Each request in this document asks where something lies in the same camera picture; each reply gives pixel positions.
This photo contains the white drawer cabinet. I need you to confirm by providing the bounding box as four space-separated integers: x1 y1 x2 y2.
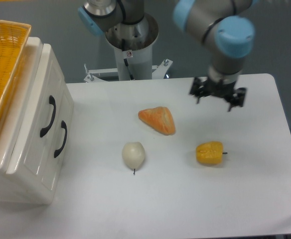
0 37 74 204

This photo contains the black drawer handle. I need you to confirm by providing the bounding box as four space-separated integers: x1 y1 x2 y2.
39 95 57 138
53 120 68 158

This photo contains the black top drawer handle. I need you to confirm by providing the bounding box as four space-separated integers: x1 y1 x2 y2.
39 95 57 138

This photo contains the yellow woven basket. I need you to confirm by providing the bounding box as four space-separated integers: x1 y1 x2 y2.
0 20 31 129

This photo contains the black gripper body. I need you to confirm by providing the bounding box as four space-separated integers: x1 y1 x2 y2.
205 76 238 102

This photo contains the orange bread wedge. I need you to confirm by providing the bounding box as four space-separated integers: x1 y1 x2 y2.
138 107 176 135

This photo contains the white drawer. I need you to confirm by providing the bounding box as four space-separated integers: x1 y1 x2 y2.
6 44 69 175

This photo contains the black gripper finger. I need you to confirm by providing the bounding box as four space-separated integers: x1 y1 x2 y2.
225 88 247 112
189 77 211 104

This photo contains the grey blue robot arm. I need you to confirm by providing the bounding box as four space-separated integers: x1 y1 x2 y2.
78 0 255 108

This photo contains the white pear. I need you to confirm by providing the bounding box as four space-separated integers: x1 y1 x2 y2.
122 142 146 174

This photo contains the yellow bell pepper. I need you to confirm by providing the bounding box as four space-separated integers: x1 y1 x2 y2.
196 141 226 165

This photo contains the black lower drawer handle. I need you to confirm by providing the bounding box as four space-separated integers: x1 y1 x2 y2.
53 120 68 158

